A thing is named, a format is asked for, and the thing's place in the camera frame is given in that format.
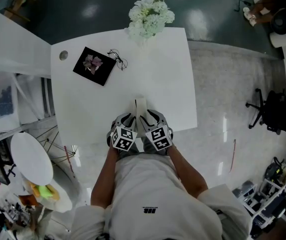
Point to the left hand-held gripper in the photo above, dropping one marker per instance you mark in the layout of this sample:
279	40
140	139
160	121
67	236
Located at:
124	137

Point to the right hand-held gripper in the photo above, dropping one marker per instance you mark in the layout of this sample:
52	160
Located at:
159	137

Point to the person's left forearm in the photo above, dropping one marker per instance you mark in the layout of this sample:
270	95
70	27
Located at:
105	179

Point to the person's right forearm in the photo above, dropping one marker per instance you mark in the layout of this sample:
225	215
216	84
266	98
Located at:
187	174

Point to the person's grey trousers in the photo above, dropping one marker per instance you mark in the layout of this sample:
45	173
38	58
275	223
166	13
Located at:
149	146

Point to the white rectangular table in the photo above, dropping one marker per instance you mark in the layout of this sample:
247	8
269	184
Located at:
157	84

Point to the black square mat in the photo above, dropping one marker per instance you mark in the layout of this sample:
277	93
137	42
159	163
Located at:
102	74

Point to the small potted plant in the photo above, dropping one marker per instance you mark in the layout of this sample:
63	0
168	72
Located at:
92	62

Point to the thin-framed eyeglasses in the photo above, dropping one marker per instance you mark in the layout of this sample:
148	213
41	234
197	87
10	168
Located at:
114	54

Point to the person's white shirt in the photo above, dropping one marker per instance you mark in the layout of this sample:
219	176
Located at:
157	196

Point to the white vase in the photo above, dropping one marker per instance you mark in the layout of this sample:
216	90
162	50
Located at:
141	42

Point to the red floor tape strip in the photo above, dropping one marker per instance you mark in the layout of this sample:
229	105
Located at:
233	156

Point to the round grey table grommet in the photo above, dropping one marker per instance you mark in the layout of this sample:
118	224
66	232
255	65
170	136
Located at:
63	55

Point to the white metal shelf rack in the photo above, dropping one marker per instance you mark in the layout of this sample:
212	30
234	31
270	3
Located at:
32	101

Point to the white round cushion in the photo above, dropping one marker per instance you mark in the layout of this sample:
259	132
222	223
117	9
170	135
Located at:
62	196

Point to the yellow plush toy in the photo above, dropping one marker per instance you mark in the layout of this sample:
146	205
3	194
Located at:
53	191

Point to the round white side table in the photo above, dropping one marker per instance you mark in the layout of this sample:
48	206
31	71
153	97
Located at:
31	159

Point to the white flower bouquet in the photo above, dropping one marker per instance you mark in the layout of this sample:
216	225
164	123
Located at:
150	16

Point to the green star plush toy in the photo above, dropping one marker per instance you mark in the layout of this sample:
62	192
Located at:
43	191

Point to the orange plush toy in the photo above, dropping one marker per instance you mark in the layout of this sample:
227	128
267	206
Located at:
33	187

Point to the black office chair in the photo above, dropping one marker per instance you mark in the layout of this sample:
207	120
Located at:
275	111

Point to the brown block plush toy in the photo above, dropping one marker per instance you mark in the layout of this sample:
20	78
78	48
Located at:
28	200

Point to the black mesh crate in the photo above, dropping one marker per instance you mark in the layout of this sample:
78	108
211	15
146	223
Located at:
0	164

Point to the large white arch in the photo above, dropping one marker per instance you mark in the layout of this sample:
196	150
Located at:
12	46

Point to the white storage shelf unit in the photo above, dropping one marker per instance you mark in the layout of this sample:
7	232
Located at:
270	196

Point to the white cylinder pedestal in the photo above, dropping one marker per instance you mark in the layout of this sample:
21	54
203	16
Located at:
283	39

